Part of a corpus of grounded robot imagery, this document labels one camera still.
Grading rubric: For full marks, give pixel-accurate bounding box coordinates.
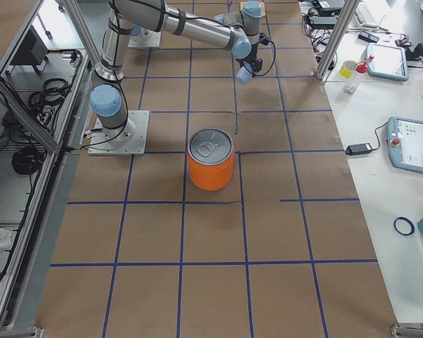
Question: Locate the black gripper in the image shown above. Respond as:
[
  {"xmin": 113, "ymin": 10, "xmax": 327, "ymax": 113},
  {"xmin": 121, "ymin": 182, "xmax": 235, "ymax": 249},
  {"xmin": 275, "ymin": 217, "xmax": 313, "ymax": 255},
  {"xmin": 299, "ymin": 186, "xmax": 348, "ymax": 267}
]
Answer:
[{"xmin": 238, "ymin": 33, "xmax": 270, "ymax": 77}]

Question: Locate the light blue plastic cup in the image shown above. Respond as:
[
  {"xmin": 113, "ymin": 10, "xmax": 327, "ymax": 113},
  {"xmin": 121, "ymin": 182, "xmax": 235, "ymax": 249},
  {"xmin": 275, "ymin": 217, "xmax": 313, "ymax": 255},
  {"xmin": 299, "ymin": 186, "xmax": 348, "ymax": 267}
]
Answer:
[{"xmin": 235, "ymin": 66, "xmax": 252, "ymax": 85}]

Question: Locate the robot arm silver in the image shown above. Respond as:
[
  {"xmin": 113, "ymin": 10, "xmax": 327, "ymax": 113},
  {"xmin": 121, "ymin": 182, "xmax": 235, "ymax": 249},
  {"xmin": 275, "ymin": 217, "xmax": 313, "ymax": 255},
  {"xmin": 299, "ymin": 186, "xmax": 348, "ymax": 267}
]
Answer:
[{"xmin": 92, "ymin": 1, "xmax": 271, "ymax": 152}]

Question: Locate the wooden cup rack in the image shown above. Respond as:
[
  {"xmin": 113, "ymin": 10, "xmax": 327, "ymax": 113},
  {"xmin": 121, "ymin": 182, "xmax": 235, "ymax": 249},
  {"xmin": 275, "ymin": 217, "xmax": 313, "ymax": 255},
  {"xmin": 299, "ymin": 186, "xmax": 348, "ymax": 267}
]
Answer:
[{"xmin": 240, "ymin": 0, "xmax": 266, "ymax": 18}]

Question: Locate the yellow tape roll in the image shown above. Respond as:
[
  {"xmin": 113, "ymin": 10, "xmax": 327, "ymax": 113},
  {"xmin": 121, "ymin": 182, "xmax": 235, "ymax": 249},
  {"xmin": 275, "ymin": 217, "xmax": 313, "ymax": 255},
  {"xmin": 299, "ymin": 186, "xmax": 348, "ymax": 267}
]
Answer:
[{"xmin": 339, "ymin": 61, "xmax": 357, "ymax": 79}]

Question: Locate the orange can with silver lid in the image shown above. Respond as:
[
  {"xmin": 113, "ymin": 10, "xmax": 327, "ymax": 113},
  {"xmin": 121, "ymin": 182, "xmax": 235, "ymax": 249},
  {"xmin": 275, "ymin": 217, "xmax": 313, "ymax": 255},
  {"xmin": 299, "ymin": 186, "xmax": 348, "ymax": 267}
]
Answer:
[{"xmin": 187, "ymin": 128, "xmax": 235, "ymax": 191}]

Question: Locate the bottle with red cap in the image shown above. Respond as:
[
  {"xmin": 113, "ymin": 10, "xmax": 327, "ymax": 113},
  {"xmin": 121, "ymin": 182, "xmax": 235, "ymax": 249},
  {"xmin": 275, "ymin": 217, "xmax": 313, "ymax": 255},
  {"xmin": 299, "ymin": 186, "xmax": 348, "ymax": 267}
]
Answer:
[{"xmin": 343, "ymin": 60, "xmax": 368, "ymax": 95}]

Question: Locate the black smartphone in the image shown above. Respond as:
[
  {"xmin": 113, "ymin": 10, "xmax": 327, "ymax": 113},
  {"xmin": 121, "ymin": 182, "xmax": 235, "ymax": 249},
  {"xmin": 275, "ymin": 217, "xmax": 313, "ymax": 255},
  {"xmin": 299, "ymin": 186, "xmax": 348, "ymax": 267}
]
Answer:
[{"xmin": 357, "ymin": 31, "xmax": 379, "ymax": 43}]

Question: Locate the black power adapter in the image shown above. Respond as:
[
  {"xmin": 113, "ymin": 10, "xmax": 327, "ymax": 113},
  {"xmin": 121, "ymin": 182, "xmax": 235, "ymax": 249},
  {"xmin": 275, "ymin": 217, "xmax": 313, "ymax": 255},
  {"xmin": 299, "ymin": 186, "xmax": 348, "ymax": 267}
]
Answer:
[{"xmin": 345, "ymin": 143, "xmax": 373, "ymax": 156}]

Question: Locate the far teach pendant tablet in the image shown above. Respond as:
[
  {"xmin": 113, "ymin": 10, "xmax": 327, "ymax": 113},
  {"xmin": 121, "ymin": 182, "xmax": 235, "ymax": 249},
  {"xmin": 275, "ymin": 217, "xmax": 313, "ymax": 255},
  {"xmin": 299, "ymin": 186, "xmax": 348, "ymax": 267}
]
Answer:
[{"xmin": 365, "ymin": 43, "xmax": 409, "ymax": 82}]

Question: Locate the teach pendant tablet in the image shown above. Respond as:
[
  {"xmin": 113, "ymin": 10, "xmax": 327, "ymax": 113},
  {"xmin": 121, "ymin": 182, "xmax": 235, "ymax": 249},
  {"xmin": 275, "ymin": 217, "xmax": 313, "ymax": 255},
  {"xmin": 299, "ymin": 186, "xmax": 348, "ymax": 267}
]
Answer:
[
  {"xmin": 386, "ymin": 117, "xmax": 423, "ymax": 173},
  {"xmin": 365, "ymin": 43, "xmax": 409, "ymax": 82}
]

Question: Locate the near teach pendant tablet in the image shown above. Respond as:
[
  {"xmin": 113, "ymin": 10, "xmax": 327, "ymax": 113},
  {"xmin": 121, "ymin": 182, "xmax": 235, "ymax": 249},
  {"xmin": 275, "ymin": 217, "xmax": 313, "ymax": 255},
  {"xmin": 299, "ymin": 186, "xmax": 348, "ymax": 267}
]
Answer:
[{"xmin": 386, "ymin": 117, "xmax": 423, "ymax": 173}]

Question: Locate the aluminium frame post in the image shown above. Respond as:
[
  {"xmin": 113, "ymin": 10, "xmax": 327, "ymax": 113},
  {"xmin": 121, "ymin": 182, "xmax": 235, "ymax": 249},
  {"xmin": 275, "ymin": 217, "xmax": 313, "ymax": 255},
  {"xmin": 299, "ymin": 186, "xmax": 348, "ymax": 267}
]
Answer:
[{"xmin": 315, "ymin": 0, "xmax": 359, "ymax": 80}]

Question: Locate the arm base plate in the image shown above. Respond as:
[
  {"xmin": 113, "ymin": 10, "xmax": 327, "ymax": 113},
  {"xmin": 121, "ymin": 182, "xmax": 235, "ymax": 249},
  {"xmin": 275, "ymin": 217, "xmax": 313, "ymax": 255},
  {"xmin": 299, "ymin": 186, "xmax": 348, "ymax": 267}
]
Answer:
[
  {"xmin": 128, "ymin": 27, "xmax": 161, "ymax": 49},
  {"xmin": 87, "ymin": 110, "xmax": 150, "ymax": 156}
]

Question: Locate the blue tape ring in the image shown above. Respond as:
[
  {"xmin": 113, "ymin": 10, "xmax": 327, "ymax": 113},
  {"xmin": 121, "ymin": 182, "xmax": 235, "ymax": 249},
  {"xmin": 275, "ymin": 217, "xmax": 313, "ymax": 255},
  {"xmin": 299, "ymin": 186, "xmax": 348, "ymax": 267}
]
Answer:
[{"xmin": 393, "ymin": 216, "xmax": 415, "ymax": 237}]

